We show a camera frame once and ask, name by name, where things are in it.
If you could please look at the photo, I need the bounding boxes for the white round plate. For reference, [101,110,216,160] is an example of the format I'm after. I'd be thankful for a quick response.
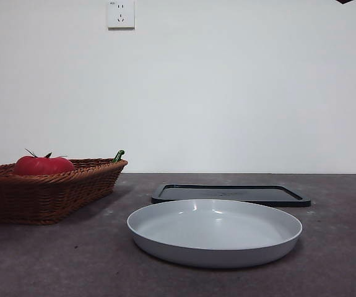
[126,198,303,269]

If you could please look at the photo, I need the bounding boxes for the white wall socket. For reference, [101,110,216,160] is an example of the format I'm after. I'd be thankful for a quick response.
[108,0,136,31]

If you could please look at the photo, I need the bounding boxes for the dark rectangular tray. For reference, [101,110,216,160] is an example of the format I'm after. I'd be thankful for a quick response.
[150,184,312,208]

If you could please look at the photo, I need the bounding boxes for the red tomato with green stem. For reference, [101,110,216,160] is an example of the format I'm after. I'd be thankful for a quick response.
[13,148,76,176]

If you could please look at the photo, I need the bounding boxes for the green vegetable stem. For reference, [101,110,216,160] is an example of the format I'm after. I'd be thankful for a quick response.
[111,149,126,164]

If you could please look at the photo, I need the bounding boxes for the brown wicker basket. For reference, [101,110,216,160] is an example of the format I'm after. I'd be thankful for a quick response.
[0,158,129,226]

